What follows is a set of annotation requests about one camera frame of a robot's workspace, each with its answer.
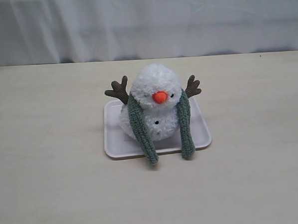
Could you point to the white plastic tray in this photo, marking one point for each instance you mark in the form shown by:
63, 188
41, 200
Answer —
118, 145

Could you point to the teal fleece scarf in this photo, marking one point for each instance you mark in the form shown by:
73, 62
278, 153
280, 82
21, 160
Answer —
142, 133

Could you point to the white plush snowman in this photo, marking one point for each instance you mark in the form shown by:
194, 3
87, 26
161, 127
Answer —
157, 89

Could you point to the white backdrop curtain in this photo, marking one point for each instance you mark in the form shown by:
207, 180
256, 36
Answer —
65, 31

